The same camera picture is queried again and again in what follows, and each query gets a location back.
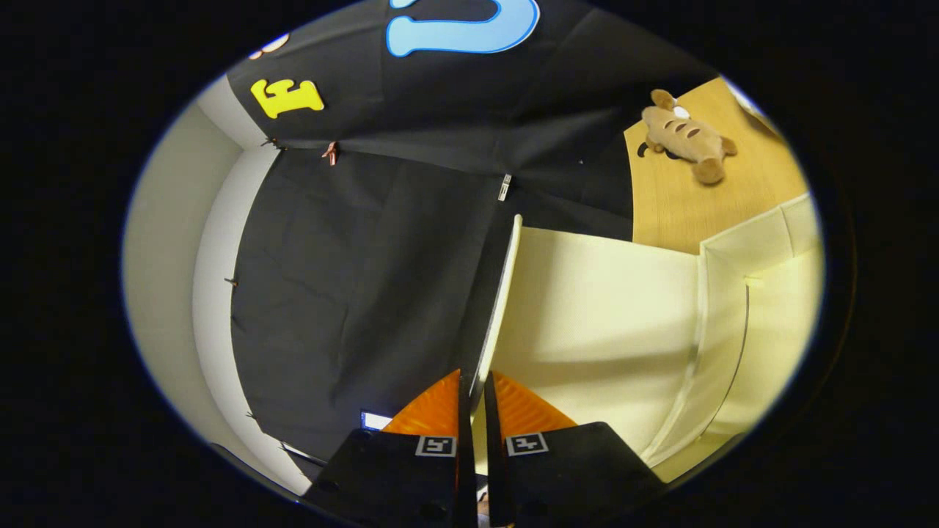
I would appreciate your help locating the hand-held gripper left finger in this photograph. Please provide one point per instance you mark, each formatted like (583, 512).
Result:
(381, 477)

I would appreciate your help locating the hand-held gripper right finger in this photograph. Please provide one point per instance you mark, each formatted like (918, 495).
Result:
(572, 469)

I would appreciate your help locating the bright screen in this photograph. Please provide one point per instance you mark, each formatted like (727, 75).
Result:
(374, 420)

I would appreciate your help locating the row of black clips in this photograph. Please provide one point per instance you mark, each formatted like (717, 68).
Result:
(232, 281)

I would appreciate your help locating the silver clip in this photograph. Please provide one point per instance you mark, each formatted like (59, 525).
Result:
(505, 187)

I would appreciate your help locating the pink clip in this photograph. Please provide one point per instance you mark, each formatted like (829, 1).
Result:
(331, 152)

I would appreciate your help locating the brown striped plush toy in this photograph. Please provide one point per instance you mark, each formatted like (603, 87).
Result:
(689, 136)

